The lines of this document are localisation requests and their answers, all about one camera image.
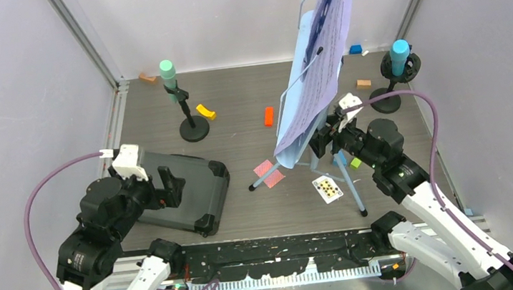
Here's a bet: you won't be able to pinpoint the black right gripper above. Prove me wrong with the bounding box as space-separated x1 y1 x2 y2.
301 109 383 177

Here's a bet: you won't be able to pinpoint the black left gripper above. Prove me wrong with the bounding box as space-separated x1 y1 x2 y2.
106 155 190 237

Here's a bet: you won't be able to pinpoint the sheet music page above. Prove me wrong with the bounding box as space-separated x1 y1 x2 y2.
274 0 352 157

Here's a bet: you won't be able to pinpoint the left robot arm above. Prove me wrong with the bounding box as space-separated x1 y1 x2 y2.
57 166 186 290

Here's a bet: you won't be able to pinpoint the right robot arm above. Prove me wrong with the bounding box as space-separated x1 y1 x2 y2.
309 115 513 290

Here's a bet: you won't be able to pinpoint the blue sloped toy brick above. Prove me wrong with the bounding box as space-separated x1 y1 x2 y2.
333 150 348 167

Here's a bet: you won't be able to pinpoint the lime green wooden block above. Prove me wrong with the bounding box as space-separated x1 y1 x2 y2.
349 158 362 169

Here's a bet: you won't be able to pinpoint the grey aluminium carrying case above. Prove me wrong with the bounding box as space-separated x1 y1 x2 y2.
139 152 230 237

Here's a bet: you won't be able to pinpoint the face up playing card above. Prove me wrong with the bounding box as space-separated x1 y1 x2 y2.
312 175 343 204

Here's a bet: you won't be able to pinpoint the tan wooden block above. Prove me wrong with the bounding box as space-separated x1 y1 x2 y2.
356 79 372 90

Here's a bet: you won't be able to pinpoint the black left microphone stand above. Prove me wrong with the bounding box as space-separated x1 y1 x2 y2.
164 83 210 142

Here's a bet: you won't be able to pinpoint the black microphone stand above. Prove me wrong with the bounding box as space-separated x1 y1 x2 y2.
369 51 421 114
164 83 210 142

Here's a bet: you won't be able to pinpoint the yellow curved wooden block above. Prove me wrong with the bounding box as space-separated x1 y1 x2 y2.
196 103 217 120

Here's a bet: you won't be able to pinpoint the red backed playing card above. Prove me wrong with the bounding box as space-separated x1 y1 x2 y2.
250 160 285 191

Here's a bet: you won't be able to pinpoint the orange rectangular block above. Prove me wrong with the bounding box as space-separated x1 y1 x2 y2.
263 106 274 127

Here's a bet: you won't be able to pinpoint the small blue block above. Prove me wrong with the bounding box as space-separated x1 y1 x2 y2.
348 44 363 55

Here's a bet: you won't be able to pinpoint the black right microphone stand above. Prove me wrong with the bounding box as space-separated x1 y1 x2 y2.
369 51 421 114

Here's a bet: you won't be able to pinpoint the blue toy microphone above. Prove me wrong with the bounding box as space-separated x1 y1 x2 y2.
389 39 411 77

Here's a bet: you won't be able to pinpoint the brown wooden block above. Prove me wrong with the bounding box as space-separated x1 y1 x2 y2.
138 73 158 84

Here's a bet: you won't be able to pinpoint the mint green toy microphone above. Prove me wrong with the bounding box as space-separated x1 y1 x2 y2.
159 59 178 103

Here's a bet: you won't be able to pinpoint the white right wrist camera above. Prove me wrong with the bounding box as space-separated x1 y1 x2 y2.
336 92 362 132

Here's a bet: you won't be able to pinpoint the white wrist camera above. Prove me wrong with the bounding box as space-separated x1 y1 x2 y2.
336 92 362 132
112 144 149 181

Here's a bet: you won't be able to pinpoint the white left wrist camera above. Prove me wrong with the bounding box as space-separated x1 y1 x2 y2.
112 144 149 181

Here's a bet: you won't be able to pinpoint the aluminium frame rail left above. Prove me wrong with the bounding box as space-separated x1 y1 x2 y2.
44 0 136 156

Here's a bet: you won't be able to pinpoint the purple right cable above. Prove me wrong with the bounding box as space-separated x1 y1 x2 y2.
344 78 513 290

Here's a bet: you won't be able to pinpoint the purple cable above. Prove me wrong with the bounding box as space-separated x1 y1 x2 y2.
344 78 513 290
17 148 130 290

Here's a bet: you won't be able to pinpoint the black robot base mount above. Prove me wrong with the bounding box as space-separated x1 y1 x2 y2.
168 229 411 284

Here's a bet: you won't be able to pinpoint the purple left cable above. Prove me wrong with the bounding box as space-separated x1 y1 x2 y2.
17 148 130 290

